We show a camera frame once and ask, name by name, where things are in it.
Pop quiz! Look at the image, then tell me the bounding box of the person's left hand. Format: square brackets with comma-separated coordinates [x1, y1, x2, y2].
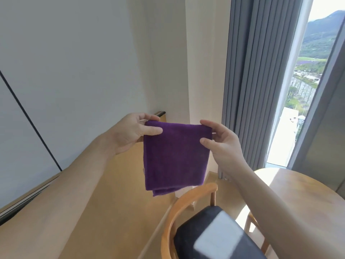
[103, 113, 164, 157]

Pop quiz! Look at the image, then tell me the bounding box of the person's right hand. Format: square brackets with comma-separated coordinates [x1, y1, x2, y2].
[199, 119, 248, 178]

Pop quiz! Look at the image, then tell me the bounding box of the purple microfibre cloth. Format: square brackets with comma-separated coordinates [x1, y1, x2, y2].
[143, 120, 213, 197]

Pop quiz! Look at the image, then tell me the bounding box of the wooden chair with black seat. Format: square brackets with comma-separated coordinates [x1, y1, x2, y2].
[161, 182, 269, 259]

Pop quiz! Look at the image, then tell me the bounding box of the person's right forearm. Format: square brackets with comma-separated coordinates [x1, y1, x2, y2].
[230, 165, 345, 259]

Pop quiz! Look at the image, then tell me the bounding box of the person's left forearm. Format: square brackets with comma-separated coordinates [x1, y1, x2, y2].
[0, 137, 116, 259]

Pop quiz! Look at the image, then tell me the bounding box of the grey pleated curtain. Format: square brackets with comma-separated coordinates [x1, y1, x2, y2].
[221, 0, 314, 181]

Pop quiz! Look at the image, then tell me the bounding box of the round wooden table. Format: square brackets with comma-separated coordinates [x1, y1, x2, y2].
[244, 167, 345, 254]

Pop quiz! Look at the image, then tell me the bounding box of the large glass window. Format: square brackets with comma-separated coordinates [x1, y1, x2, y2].
[265, 0, 345, 199]

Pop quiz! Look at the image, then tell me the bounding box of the dark metal wall rail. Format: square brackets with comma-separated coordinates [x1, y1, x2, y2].
[0, 111, 166, 227]

